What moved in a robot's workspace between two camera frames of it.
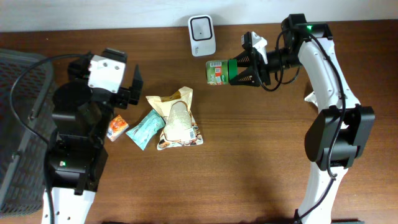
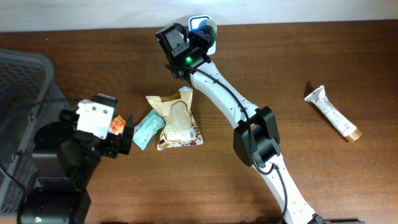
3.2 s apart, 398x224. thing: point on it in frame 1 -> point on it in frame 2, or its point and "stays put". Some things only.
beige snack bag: (180, 127) stays put
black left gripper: (131, 95) -> (114, 141)
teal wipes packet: (143, 131) stays put
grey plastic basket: (27, 121) stays put
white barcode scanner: (202, 35) stays put
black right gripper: (250, 56) -> (197, 38)
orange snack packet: (116, 127) stays put
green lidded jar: (220, 71) -> (210, 22)
